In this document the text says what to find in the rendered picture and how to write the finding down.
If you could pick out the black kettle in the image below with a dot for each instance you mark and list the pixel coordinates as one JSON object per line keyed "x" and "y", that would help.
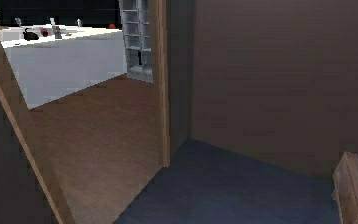
{"x": 30, "y": 35}

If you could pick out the white salt shaker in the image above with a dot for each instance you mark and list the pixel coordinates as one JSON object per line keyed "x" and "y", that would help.
{"x": 79, "y": 22}

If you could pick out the brown room door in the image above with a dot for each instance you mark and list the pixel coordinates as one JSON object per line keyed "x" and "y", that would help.
{"x": 7, "y": 150}

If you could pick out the red tomato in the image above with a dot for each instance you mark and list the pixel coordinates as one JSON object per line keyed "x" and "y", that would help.
{"x": 112, "y": 25}

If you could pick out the grey shelf unit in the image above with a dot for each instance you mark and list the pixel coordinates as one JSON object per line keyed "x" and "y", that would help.
{"x": 138, "y": 40}

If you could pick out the white kitchen counter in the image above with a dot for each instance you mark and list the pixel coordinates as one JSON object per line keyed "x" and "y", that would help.
{"x": 63, "y": 63}

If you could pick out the grey jar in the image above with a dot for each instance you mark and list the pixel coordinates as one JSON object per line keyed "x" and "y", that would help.
{"x": 57, "y": 32}

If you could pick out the grey bottle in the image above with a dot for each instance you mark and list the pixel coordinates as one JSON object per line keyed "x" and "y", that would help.
{"x": 18, "y": 22}

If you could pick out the white bottle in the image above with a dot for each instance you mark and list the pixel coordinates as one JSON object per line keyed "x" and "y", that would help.
{"x": 52, "y": 21}

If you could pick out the red apple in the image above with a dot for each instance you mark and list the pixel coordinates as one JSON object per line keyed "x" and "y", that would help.
{"x": 44, "y": 32}

